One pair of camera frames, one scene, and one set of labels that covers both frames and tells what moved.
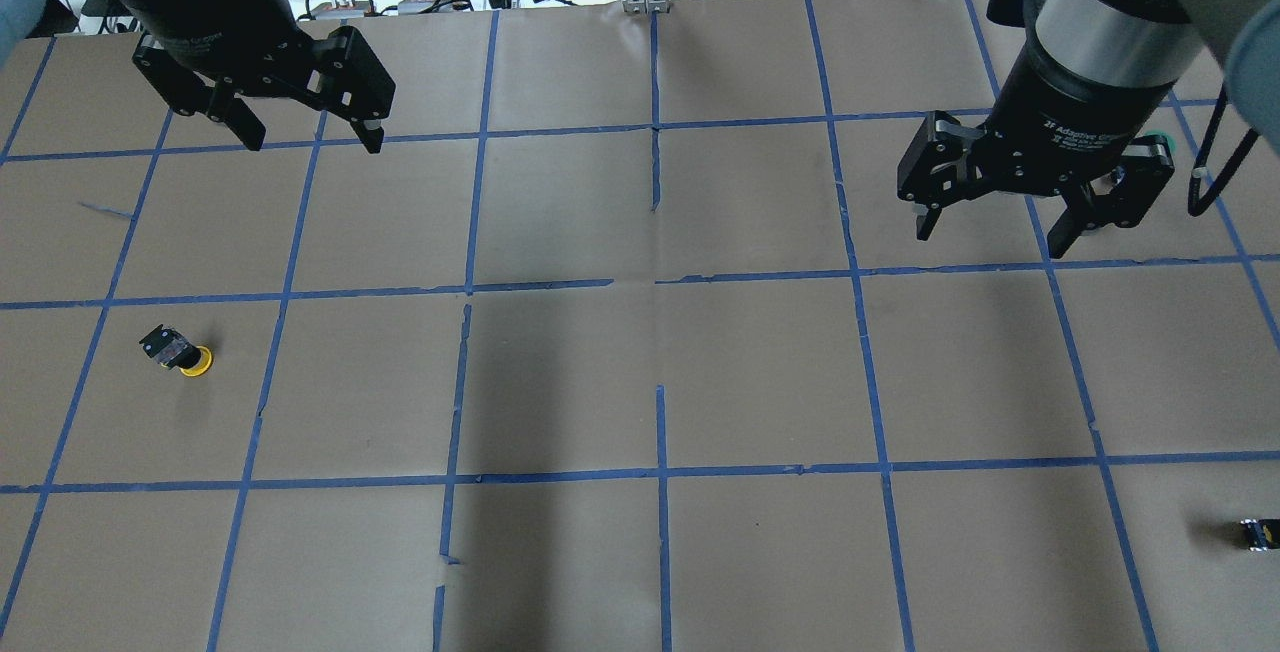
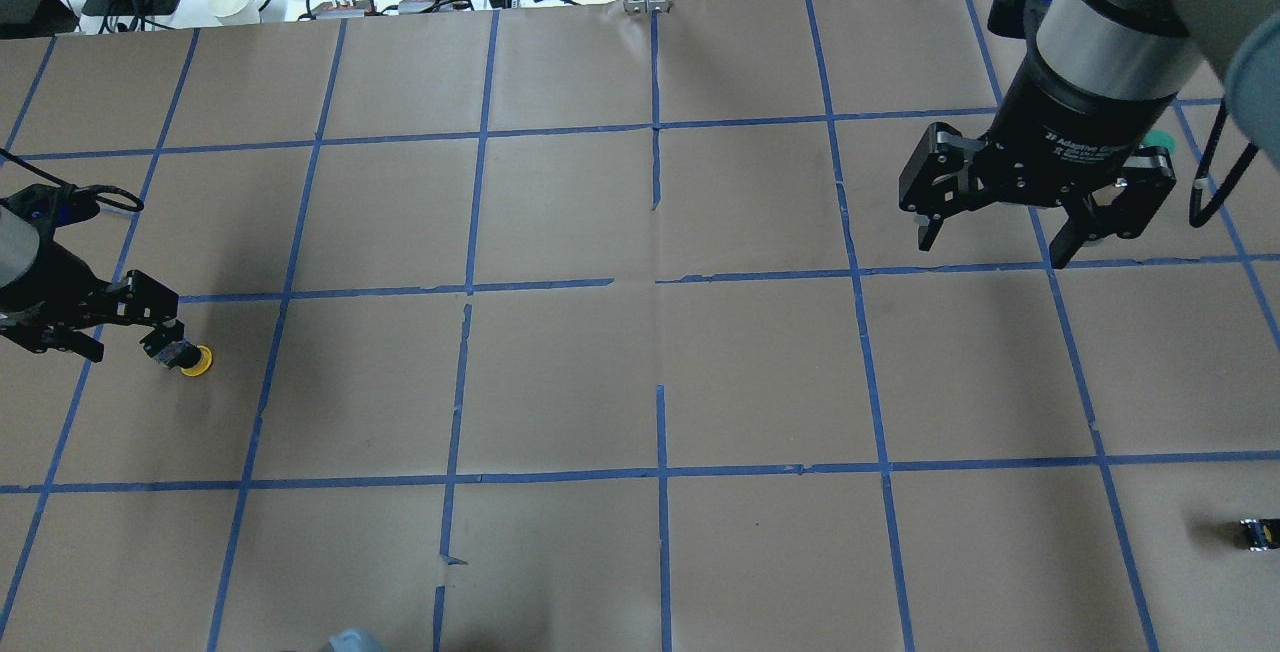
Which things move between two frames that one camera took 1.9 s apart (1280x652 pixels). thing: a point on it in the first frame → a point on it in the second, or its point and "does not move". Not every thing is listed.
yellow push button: x=172 y=351 does not move
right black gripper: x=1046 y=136 does not move
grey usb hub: x=332 y=10 does not move
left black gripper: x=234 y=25 → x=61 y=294
